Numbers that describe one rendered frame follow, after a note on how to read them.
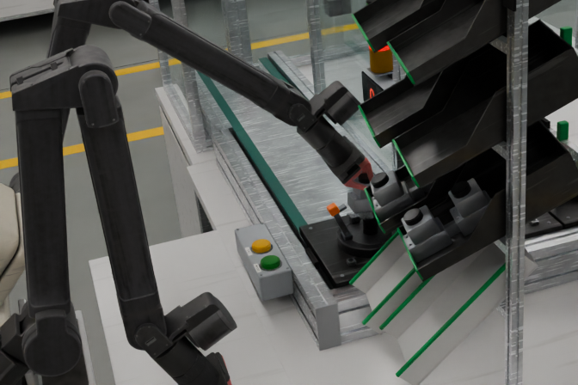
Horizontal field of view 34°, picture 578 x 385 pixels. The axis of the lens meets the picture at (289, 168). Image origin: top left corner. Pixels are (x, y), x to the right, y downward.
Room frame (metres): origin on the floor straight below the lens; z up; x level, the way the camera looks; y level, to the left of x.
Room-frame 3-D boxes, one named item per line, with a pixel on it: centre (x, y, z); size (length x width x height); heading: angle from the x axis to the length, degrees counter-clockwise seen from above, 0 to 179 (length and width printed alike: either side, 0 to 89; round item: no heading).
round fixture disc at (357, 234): (1.68, -0.15, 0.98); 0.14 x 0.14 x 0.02
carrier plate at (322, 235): (1.68, -0.15, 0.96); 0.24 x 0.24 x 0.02; 14
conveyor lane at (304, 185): (1.98, -0.10, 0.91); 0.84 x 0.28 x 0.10; 14
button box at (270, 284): (1.71, 0.08, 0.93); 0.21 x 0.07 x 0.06; 14
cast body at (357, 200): (1.68, -0.16, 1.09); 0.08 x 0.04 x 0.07; 104
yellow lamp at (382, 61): (1.89, -0.22, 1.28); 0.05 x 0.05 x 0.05
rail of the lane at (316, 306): (1.91, 0.06, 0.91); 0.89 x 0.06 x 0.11; 14
